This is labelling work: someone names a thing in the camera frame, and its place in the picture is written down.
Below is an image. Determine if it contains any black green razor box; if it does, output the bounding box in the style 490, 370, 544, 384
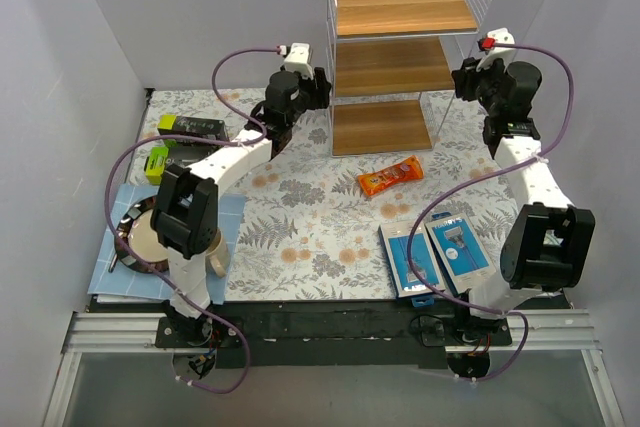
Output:
157, 114, 229, 141
144, 145, 216, 186

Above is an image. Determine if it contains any orange BIC razor pack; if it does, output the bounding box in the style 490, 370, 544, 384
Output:
357, 155, 424, 197

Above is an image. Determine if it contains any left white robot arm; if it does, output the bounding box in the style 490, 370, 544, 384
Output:
151, 67, 331, 347

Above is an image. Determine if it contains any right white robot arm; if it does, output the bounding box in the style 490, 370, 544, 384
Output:
452, 58, 595, 345

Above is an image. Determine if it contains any floral table mat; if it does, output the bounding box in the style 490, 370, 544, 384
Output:
127, 82, 571, 302

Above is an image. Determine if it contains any blue Harry's razor box right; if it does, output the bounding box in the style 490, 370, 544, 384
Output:
425, 214, 497, 294

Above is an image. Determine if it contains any blue harry's razor box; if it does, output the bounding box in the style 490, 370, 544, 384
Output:
425, 214, 497, 294
379, 221, 446, 299

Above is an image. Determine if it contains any blue Harry's razor box left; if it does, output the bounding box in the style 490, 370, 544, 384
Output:
379, 221, 446, 299

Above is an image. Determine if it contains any beige ceramic mug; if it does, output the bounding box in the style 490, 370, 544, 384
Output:
205, 229, 231, 278

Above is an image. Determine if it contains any dark rimmed ceramic plate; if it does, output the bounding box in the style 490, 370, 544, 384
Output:
116, 196, 169, 273

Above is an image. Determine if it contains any dark fork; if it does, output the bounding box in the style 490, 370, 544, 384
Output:
108, 255, 118, 273

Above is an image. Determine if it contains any blue checked cloth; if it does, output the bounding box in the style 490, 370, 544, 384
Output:
88, 184, 247, 301

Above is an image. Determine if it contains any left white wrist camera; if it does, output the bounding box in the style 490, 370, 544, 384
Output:
278, 42, 314, 80

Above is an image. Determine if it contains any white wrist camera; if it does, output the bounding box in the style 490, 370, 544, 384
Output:
476, 28, 515, 71
278, 42, 314, 80

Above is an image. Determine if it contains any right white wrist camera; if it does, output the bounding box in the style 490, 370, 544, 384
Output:
476, 28, 515, 71

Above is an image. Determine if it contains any white wire wooden shelf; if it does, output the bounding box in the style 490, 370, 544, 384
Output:
327, 0, 492, 156

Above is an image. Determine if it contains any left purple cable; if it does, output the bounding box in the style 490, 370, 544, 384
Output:
103, 45, 284, 394

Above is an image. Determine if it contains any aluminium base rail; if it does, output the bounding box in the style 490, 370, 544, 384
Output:
44, 309, 625, 426

